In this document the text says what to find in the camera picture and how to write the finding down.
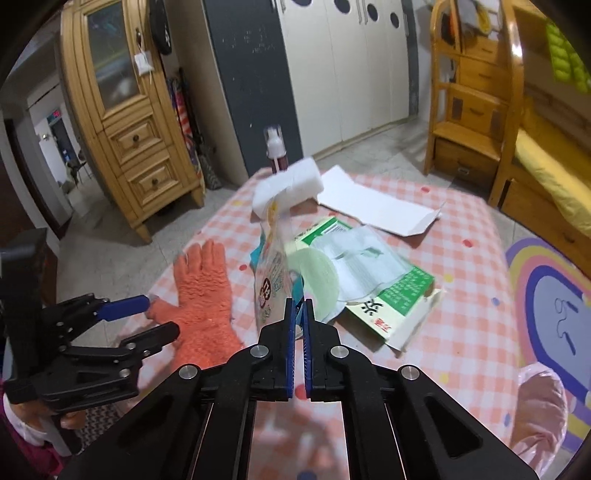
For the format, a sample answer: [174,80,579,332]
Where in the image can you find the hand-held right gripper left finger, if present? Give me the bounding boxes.
[58,298,296,480]

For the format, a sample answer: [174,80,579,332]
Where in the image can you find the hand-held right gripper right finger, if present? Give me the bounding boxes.
[302,298,543,480]

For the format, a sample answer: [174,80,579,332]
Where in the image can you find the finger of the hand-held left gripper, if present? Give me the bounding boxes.
[41,294,160,337]
[62,322,181,366]

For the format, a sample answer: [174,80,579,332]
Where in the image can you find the orange knitted glove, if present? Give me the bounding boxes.
[145,239,245,370]

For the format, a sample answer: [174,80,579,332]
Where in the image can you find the clear plastic snack bag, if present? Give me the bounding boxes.
[249,198,306,340]

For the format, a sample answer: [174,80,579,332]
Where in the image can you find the person's left forearm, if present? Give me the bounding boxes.
[0,392,65,480]

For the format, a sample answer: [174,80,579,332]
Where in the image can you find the person's left hand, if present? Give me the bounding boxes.
[59,409,89,431]

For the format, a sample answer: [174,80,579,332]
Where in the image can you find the pale green round pad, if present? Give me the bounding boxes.
[286,247,340,324]

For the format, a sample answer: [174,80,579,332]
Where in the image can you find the houndstooth cloth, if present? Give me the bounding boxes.
[76,404,127,446]

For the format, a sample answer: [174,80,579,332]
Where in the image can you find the flattened green and white box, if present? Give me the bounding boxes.
[288,216,444,354]

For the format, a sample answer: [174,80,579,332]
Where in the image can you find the checked pink tablecloth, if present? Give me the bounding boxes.
[106,168,527,480]

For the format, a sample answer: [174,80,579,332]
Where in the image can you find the white flattened cardboard box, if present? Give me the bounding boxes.
[316,166,444,238]

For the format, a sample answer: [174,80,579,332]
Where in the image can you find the wooden glass door cabinet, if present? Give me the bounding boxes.
[60,0,206,243]

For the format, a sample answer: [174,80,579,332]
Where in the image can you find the white foam block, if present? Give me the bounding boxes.
[252,157,324,222]

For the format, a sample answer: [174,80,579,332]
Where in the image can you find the striped folded umbrella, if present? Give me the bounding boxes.
[166,67,206,185]

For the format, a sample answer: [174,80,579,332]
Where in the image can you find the dark red spray bottle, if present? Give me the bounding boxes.
[263,124,289,174]

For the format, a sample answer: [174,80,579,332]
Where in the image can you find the rainbow pattern rug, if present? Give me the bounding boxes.
[505,235,591,455]

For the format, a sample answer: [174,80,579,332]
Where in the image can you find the grey and white wardrobe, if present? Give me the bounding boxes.
[203,0,421,183]

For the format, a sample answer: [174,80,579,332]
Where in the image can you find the black hanging bag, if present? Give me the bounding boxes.
[148,0,175,56]

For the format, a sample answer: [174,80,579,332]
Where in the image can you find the wooden stair drawers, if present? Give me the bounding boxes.
[425,0,525,188]

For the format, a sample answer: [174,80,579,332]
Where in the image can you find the yellow bed sheet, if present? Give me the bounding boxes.
[512,104,591,227]

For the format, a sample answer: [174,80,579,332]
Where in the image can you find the wooden bunk bed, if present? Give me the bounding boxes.
[489,0,591,278]

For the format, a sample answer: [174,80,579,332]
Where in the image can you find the pile of clothes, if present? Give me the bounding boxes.
[438,0,502,38]

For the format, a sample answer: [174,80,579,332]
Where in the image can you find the green puffer jacket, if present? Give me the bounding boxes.
[545,18,591,93]

